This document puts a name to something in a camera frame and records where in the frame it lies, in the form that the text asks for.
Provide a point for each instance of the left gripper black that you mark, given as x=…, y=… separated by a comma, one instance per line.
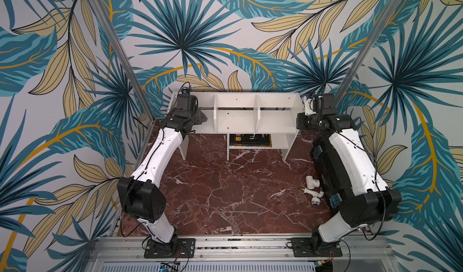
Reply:
x=195, y=109

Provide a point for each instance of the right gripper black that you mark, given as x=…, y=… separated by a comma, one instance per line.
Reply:
x=302, y=121

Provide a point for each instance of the grey and green microfibre cloth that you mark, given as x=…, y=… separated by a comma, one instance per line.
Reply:
x=199, y=117

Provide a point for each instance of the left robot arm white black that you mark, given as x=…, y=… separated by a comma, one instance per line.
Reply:
x=139, y=194

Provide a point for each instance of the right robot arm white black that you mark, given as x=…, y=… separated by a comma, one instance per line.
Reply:
x=355, y=212

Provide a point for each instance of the white wooden bookshelf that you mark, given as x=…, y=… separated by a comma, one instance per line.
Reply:
x=251, y=113

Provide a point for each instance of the white plastic pipe fitting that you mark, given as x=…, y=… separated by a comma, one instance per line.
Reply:
x=311, y=185

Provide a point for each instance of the black book with yellow text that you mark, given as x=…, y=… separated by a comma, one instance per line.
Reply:
x=250, y=140

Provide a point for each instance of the black plastic toolbox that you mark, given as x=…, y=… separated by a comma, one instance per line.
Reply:
x=345, y=170

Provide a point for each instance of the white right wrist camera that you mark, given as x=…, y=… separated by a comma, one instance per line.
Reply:
x=308, y=104

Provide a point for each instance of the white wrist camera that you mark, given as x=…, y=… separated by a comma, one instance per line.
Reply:
x=185, y=90
x=308, y=104

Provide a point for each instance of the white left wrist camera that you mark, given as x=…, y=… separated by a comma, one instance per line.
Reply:
x=185, y=90

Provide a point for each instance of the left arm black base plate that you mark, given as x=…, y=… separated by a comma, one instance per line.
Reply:
x=180, y=248

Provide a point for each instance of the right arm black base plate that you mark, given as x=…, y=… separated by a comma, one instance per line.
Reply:
x=313, y=248

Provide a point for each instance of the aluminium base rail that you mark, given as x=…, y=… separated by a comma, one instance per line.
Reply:
x=245, y=253

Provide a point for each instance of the right aluminium corner post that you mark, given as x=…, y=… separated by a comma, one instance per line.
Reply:
x=383, y=19

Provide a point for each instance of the aluminium corner post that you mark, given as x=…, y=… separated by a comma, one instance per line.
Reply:
x=383, y=19
x=103, y=16

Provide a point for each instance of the left aluminium corner post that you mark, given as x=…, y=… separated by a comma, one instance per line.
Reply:
x=103, y=16

